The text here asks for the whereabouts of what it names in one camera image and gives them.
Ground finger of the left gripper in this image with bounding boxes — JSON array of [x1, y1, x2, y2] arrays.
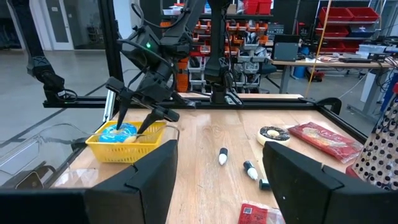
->
[[136, 108, 166, 135], [115, 92, 134, 131]]

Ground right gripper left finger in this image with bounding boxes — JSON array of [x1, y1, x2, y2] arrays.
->
[[0, 139, 179, 224]]

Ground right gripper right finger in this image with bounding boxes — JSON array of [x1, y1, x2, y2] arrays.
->
[[262, 141, 398, 224]]

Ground blue frosted toy donut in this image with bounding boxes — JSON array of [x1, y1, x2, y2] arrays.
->
[[98, 123, 138, 144]]

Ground red snack packet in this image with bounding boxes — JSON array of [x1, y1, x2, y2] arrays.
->
[[287, 121, 364, 165]]

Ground red staples blister pack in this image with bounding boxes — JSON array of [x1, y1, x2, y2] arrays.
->
[[238, 201, 285, 224]]

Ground small black white bottle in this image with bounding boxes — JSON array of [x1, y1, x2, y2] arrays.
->
[[258, 178, 272, 192], [218, 147, 229, 166], [243, 160, 259, 181]]

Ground silver aluminium extrusion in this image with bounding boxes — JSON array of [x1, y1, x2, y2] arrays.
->
[[102, 90, 116, 123]]

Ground yellow plastic bin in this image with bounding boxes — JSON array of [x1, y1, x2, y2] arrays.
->
[[85, 120, 167, 164]]

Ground chocolate frosted toy donut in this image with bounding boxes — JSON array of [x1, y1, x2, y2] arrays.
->
[[256, 125, 291, 147]]

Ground red metal box grater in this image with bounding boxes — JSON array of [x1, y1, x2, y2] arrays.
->
[[345, 93, 398, 192]]

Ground parts shelf with drawers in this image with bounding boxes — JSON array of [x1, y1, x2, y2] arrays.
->
[[160, 0, 274, 94]]

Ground clear plastic bag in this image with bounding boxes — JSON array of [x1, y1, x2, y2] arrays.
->
[[0, 123, 181, 191]]

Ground white door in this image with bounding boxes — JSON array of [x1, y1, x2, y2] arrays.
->
[[37, 0, 75, 51]]

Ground blue barrel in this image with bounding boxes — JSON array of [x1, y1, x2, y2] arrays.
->
[[292, 46, 310, 79]]

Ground wooden top workbench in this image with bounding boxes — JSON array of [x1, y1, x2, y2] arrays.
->
[[270, 55, 398, 124]]

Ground red plastic storage bin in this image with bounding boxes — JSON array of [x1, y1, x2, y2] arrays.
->
[[318, 6, 354, 22], [242, 0, 273, 16], [315, 24, 351, 38], [348, 6, 380, 22]]

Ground black clamp handle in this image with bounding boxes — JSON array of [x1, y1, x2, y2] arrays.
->
[[316, 96, 343, 116]]

